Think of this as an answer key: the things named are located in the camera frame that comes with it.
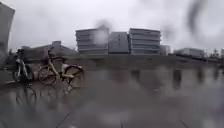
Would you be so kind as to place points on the grey multi-storey building block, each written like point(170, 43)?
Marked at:
point(118, 41)

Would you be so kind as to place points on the dark hedge strip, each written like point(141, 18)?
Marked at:
point(140, 61)

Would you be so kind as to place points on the wet grey paved plaza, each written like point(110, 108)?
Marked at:
point(133, 103)

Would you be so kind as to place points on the yellow bicycle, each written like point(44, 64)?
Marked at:
point(61, 71)

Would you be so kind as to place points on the low grey building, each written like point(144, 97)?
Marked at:
point(50, 50)

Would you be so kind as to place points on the low long building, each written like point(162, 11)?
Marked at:
point(190, 52)

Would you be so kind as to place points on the dark bicycle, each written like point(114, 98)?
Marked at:
point(22, 68)

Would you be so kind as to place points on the tall grey building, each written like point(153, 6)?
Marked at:
point(5, 30)

